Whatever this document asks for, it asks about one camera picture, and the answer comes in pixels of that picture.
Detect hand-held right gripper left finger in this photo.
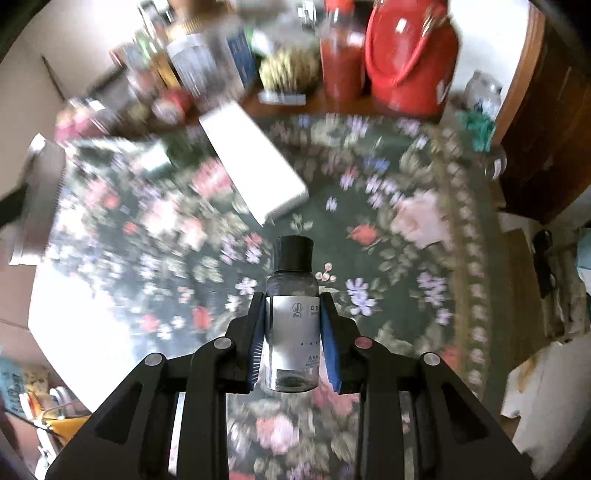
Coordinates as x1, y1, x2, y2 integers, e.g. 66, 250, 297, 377
44, 292, 267, 480

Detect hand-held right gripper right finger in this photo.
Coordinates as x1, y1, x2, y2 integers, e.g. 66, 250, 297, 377
318, 291, 537, 480

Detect clear bottle black cap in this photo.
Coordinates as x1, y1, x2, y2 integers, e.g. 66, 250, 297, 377
263, 235, 321, 393

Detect floral green tablecloth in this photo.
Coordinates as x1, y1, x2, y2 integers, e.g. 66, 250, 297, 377
28, 112, 498, 480

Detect long white box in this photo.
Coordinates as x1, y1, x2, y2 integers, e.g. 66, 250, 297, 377
198, 100, 310, 226

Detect small green tin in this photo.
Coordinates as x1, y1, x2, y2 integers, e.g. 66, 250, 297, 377
137, 138, 186, 174

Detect black shoe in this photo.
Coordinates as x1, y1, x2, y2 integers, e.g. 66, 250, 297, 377
537, 262, 558, 299
531, 228, 555, 260

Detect glass jar metal lid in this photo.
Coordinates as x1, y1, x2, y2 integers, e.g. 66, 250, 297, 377
482, 147, 509, 181

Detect small red lid jar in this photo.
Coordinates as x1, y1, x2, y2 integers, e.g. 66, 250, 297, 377
150, 89, 193, 126

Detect green cloth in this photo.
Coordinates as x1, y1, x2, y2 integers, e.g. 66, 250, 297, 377
457, 108, 498, 153

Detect yellow prickly ornament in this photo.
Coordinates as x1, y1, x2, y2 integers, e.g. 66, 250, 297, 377
257, 45, 323, 106

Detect red sauce bottle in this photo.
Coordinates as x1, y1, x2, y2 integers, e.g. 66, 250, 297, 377
320, 0, 368, 103

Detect large glass storage jar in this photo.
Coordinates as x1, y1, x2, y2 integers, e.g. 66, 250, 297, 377
165, 28, 246, 103

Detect yellow label glass bottle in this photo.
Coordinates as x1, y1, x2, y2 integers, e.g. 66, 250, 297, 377
136, 0, 182, 92

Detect tall clear glass jar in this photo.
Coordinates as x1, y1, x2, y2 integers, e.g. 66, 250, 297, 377
464, 69, 504, 116

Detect red thermos flask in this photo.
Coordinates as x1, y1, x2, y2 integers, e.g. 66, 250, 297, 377
364, 0, 463, 119

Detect dark wooden door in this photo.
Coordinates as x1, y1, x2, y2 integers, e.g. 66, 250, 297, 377
498, 8, 591, 228

